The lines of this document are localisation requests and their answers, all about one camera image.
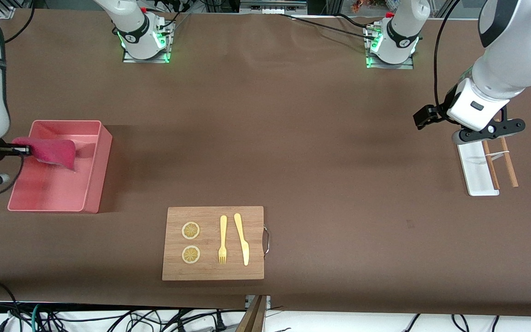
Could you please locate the red cloth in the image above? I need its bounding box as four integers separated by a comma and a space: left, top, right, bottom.
12, 136, 77, 172

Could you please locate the pink plastic bin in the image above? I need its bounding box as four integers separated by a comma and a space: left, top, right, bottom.
7, 120, 113, 214

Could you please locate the wooden rack rod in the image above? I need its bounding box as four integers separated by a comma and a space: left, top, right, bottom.
481, 140, 501, 190
498, 136, 519, 188

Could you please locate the white rack base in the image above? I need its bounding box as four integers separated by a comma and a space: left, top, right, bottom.
457, 141, 500, 196

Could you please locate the brown table cover sheet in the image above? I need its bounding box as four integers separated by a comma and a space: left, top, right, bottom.
0, 8, 531, 318

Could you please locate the grey power strip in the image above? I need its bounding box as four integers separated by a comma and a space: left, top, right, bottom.
240, 0, 308, 15

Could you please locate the yellow plastic knife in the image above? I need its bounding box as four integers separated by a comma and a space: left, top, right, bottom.
234, 213, 250, 267

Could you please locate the yellow plastic fork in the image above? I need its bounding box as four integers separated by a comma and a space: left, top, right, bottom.
218, 215, 228, 265

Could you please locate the wooden cutting board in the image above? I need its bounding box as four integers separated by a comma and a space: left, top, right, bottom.
162, 206, 271, 281

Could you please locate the wooden beam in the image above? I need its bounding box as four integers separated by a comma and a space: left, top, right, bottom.
236, 295, 268, 332

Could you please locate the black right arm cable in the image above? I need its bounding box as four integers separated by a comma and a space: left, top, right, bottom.
0, 0, 35, 197

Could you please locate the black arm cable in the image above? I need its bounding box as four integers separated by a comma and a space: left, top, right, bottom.
0, 0, 35, 197
433, 0, 460, 110

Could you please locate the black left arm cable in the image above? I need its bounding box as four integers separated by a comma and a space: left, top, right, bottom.
433, 0, 460, 110

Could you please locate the black cable on table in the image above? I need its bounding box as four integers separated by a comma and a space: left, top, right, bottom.
278, 13, 379, 42

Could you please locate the metal table bracket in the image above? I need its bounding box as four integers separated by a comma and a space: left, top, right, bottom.
245, 295, 271, 310

